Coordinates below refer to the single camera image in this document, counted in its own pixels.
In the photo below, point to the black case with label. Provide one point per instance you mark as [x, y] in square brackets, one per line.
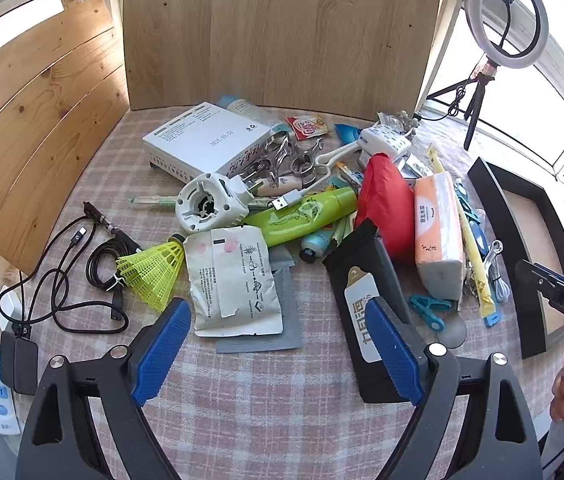
[352, 270]

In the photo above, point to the white cardboard box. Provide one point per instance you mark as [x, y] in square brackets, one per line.
[207, 135]

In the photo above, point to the teal clothes peg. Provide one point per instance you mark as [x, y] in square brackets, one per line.
[429, 307]

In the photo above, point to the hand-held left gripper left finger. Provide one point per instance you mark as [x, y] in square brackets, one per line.
[162, 350]

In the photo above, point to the wooden slatted panel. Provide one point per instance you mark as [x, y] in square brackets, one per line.
[37, 125]

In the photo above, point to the green clear tube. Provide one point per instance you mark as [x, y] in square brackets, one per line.
[154, 202]

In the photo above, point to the yellow long packet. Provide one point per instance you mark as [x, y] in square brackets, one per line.
[477, 260]

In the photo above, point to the pink plaid desktop cloth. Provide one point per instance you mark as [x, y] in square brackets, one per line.
[272, 410]

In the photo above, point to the black tray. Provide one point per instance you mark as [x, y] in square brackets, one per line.
[492, 195]

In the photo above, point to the printed card package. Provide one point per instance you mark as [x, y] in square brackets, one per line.
[412, 166]

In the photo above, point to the yellow shuttlecock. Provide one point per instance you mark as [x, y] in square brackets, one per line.
[154, 272]

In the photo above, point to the green plastic tube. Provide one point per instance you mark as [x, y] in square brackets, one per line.
[312, 210]

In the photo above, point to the orange tissue pack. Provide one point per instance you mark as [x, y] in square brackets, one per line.
[437, 230]

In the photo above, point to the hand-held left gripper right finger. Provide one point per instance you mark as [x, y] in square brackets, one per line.
[392, 350]

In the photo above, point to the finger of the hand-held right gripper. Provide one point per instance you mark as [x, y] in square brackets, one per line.
[534, 275]

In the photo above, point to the grey bead bunch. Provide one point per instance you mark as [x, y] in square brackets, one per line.
[407, 121]

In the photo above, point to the large wooden board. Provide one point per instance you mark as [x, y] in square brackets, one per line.
[282, 30]

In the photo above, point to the white dotted tissue pack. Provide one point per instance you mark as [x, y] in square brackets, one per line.
[384, 140]

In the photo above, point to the red white snack sachet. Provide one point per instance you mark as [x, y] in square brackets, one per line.
[307, 127]

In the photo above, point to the white round plug device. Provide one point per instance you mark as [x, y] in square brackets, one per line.
[207, 205]

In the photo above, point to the red pouch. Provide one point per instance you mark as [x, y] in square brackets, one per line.
[384, 200]

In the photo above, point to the black power adapter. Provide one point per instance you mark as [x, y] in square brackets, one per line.
[22, 360]

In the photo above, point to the grey round disc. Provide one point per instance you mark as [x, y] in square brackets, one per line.
[451, 332]

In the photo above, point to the white foil packet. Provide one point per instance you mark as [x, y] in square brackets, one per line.
[232, 280]

